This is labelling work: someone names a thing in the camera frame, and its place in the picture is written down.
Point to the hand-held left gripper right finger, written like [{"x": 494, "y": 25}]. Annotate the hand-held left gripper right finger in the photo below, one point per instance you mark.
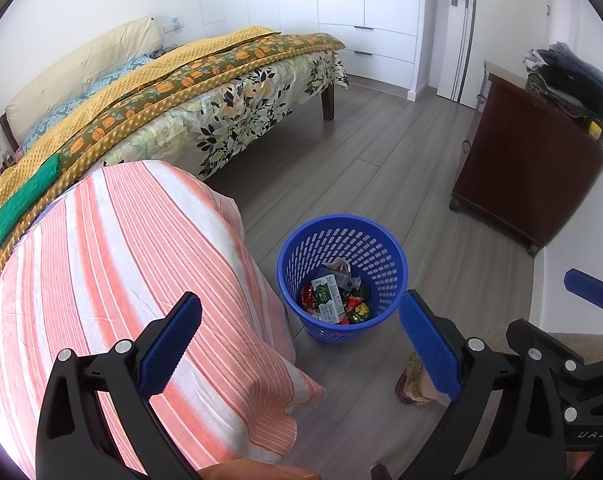
[{"x": 431, "y": 345}]

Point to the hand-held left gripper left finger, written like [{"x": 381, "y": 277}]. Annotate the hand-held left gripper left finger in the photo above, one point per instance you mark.
[{"x": 169, "y": 345}]

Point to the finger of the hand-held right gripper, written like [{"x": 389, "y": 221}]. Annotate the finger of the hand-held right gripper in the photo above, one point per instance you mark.
[
  {"x": 586, "y": 287},
  {"x": 591, "y": 372}
]

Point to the green and white carton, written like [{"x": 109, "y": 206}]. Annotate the green and white carton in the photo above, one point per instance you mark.
[{"x": 329, "y": 297}]

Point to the clear plastic box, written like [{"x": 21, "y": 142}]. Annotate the clear plastic box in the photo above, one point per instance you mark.
[{"x": 341, "y": 272}]

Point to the blue plastic waste basket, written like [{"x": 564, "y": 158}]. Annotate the blue plastic waste basket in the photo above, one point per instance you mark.
[{"x": 301, "y": 255}]

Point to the person's left hand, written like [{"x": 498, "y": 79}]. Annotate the person's left hand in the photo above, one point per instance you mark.
[{"x": 261, "y": 472}]

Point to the person's foot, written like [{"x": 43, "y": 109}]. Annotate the person's foot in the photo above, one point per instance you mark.
[{"x": 426, "y": 382}]

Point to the brown slipper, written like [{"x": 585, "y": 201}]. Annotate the brown slipper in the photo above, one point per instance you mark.
[{"x": 404, "y": 390}]

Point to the orange striped tablecloth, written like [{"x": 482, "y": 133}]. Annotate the orange striped tablecloth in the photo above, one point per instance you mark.
[{"x": 131, "y": 260}]

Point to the dark wooden dresser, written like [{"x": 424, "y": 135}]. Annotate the dark wooden dresser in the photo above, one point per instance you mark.
[{"x": 526, "y": 170}]

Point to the green folded cloth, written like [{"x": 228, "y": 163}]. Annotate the green folded cloth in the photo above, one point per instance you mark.
[{"x": 26, "y": 195}]

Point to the stack of folded clothes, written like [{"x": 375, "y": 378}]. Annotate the stack of folded clothes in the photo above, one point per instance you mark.
[{"x": 571, "y": 80}]

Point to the floral bed sheet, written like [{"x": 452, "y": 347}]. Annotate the floral bed sheet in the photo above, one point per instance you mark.
[{"x": 231, "y": 110}]

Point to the blue patterned pillow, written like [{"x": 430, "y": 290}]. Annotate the blue patterned pillow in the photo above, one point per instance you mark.
[
  {"x": 119, "y": 72},
  {"x": 51, "y": 122}
]

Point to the bed with floral covers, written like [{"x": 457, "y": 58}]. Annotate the bed with floral covers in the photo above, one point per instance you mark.
[{"x": 181, "y": 75}]

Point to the white door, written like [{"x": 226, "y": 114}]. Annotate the white door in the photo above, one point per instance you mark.
[{"x": 456, "y": 50}]

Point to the cream padded headboard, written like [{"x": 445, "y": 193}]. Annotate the cream padded headboard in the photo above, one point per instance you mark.
[{"x": 81, "y": 65}]

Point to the white wardrobe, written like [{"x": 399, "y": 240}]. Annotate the white wardrobe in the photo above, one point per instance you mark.
[{"x": 331, "y": 0}]

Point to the white wall socket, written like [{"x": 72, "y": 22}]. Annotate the white wall socket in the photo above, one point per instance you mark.
[{"x": 173, "y": 25}]

